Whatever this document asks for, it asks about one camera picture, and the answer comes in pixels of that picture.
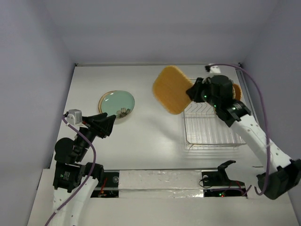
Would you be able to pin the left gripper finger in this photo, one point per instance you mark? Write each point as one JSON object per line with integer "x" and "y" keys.
{"x": 106, "y": 126}
{"x": 89, "y": 120}

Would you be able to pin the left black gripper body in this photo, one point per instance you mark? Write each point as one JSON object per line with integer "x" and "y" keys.
{"x": 91, "y": 132}

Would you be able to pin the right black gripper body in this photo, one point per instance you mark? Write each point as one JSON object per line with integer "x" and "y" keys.
{"x": 199, "y": 90}

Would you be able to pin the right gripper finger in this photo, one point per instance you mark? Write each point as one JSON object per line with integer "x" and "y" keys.
{"x": 200, "y": 81}
{"x": 195, "y": 92}

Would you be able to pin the orange plate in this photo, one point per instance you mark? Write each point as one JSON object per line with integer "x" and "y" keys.
{"x": 238, "y": 92}

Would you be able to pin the yellow plate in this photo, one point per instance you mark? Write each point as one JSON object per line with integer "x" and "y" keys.
{"x": 233, "y": 91}
{"x": 170, "y": 88}

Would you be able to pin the beige bird pattern plate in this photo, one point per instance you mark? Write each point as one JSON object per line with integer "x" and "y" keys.
{"x": 100, "y": 104}

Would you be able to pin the green flower plate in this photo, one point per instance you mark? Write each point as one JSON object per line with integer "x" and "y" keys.
{"x": 116, "y": 104}

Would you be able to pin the wire dish rack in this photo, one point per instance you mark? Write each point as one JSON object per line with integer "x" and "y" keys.
{"x": 205, "y": 131}

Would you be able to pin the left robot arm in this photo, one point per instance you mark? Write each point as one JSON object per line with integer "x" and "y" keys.
{"x": 76, "y": 171}

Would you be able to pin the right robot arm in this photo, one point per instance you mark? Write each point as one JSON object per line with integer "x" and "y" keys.
{"x": 282, "y": 173}

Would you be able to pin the white foam block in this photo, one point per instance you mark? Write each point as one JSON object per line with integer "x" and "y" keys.
{"x": 160, "y": 184}

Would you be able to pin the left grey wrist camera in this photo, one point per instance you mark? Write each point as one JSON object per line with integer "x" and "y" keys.
{"x": 74, "y": 118}

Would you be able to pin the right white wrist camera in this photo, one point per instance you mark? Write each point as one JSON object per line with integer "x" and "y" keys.
{"x": 213, "y": 69}

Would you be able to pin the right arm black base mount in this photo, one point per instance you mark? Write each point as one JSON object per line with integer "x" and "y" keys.
{"x": 216, "y": 177}

